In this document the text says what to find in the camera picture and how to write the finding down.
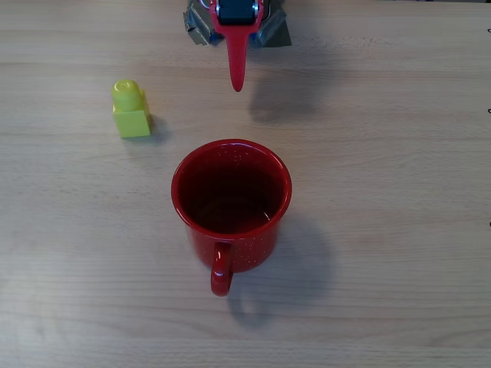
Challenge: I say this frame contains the yellow-green toy block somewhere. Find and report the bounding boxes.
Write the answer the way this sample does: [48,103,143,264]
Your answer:
[110,78,153,140]

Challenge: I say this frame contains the red enamel mug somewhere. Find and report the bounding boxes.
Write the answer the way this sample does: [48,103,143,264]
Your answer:
[170,138,293,298]

